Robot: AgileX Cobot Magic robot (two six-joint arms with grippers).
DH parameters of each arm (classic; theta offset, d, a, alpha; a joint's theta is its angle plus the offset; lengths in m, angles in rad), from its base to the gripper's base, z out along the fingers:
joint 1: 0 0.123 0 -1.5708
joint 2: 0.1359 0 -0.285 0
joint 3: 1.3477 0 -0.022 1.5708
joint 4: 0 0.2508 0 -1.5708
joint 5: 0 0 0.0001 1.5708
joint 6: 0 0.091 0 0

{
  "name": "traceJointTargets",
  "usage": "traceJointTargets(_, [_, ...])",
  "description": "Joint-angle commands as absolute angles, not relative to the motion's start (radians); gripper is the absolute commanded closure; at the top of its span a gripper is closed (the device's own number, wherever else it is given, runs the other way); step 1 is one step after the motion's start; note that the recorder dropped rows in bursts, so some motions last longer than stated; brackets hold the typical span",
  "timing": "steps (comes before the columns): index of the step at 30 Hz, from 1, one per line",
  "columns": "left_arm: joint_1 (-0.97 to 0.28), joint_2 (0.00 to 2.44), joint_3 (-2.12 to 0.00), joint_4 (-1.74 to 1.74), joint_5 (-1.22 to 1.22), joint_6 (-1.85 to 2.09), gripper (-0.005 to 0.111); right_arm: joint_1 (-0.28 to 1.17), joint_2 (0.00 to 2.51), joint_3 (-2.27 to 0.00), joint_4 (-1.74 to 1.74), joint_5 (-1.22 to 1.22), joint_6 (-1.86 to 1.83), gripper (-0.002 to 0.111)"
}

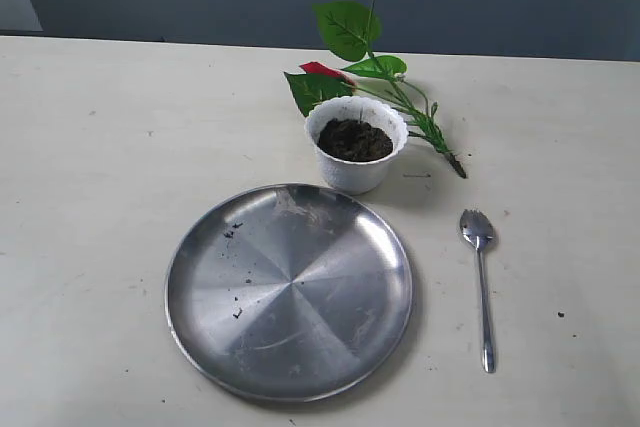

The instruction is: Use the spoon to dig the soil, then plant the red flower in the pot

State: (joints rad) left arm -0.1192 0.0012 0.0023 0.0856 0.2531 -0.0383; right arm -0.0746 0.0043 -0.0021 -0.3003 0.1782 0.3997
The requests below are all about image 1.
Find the white cup with soil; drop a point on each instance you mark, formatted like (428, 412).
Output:
(349, 176)

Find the red artificial anthurium flower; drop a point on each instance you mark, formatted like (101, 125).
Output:
(349, 29)

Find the stainless steel spork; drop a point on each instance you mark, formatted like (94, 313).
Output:
(478, 231)

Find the dark soil in pot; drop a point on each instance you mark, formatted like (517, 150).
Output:
(354, 140)

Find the round stainless steel plate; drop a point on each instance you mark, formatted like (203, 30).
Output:
(288, 293)

